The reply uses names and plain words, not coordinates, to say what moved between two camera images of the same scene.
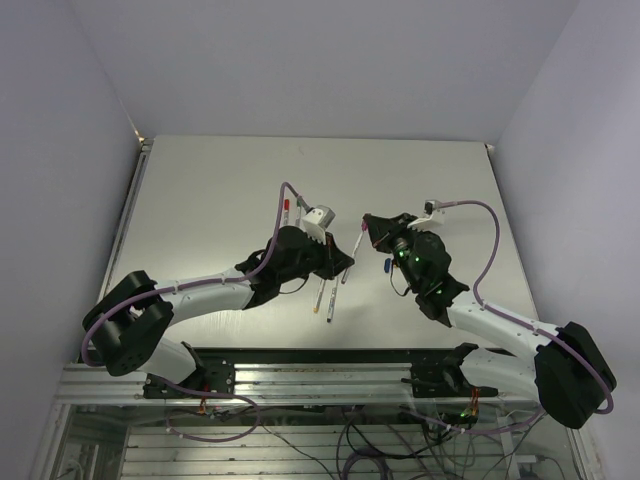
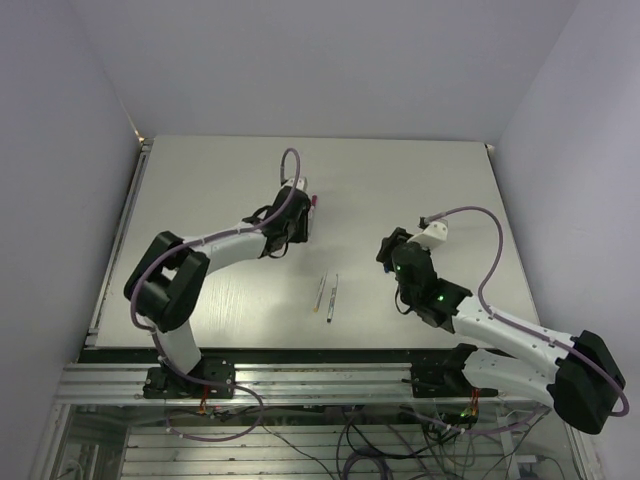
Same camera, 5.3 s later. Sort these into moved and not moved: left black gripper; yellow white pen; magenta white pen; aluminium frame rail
Moved: left black gripper; magenta white pen
Not moved: aluminium frame rail; yellow white pen
